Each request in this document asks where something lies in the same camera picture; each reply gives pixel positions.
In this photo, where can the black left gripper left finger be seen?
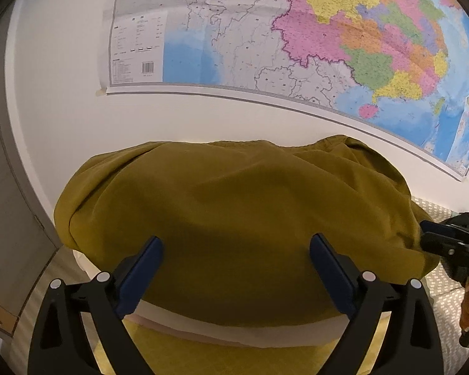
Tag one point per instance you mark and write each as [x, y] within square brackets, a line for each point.
[59, 343]

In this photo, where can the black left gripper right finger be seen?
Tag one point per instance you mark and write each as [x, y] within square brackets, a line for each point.
[412, 343]

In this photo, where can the mustard yellow garment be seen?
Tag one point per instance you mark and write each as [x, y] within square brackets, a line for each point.
[236, 220]

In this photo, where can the patterned bed sheet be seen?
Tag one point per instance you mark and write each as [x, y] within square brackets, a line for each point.
[445, 297]

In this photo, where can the colourful wall map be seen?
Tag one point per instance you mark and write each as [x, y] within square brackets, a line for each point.
[399, 66]

